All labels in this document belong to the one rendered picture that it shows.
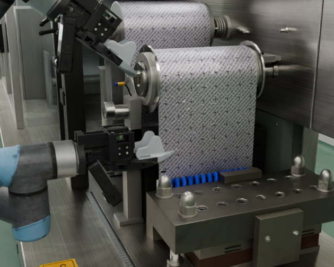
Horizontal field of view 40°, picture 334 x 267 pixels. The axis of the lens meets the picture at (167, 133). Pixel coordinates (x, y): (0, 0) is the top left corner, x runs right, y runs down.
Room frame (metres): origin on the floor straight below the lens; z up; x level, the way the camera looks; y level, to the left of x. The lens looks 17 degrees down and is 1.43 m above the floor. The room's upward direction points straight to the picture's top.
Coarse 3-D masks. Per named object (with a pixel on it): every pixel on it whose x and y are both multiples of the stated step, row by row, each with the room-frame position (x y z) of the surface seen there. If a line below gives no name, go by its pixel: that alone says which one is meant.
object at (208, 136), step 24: (168, 120) 0.95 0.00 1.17; (192, 120) 0.98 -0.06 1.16; (216, 120) 1.00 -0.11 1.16; (240, 120) 1.02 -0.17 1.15; (168, 144) 0.96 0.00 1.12; (192, 144) 0.98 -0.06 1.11; (216, 144) 1.00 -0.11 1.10; (240, 144) 1.02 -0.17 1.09; (168, 168) 0.96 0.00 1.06; (192, 168) 0.98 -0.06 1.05; (216, 168) 1.00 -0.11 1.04
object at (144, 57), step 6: (144, 54) 0.99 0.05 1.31; (138, 60) 1.03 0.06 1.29; (144, 60) 0.99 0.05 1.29; (150, 60) 0.97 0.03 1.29; (150, 66) 0.96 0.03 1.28; (258, 66) 1.05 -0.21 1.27; (150, 72) 0.95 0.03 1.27; (258, 72) 1.04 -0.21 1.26; (150, 78) 0.95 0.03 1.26; (258, 78) 1.04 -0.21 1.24; (150, 84) 0.95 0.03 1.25; (150, 90) 0.96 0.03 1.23; (138, 96) 1.03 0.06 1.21; (144, 96) 1.00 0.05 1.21; (150, 96) 0.96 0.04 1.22; (144, 102) 0.99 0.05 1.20; (150, 102) 0.97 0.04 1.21
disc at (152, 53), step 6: (144, 48) 1.02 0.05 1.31; (150, 48) 0.98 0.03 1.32; (138, 54) 1.06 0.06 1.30; (150, 54) 0.98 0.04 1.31; (156, 60) 0.95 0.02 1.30; (156, 66) 0.95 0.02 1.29; (156, 72) 0.95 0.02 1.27; (156, 78) 0.95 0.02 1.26; (156, 84) 0.95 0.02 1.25; (156, 90) 0.95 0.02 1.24; (156, 96) 0.95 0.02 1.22; (156, 102) 0.95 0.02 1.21; (144, 108) 1.02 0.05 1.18; (150, 108) 0.99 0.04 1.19
